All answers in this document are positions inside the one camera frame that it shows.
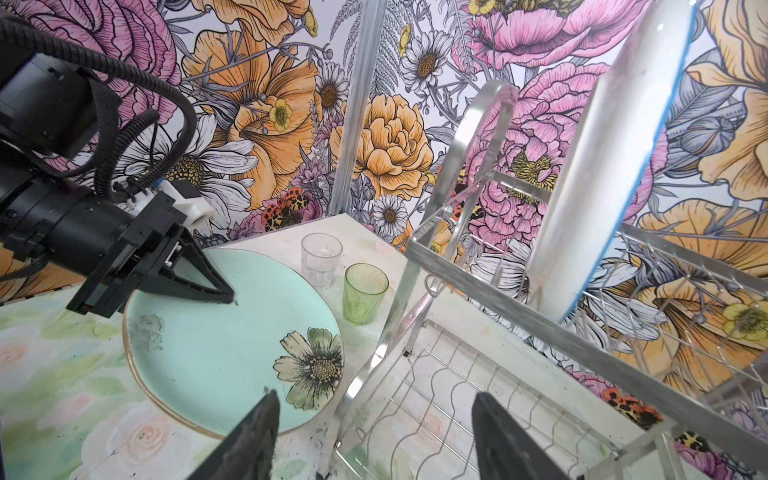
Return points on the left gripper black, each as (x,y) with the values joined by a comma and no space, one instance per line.
(54,221)

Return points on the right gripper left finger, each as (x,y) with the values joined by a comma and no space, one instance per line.
(248,451)

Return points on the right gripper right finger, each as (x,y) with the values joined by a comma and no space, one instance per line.
(503,449)

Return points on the mint green plate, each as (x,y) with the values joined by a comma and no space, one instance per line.
(208,365)

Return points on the clear glass cup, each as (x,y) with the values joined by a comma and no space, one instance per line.
(320,257)

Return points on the chrome two-tier dish rack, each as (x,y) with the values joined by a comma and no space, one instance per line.
(649,362)

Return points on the green tinted glass cup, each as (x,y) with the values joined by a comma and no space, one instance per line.
(364,288)

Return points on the watermelon pattern plate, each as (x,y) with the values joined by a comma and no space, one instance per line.
(606,160)

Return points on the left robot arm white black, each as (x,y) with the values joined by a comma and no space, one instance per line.
(61,139)

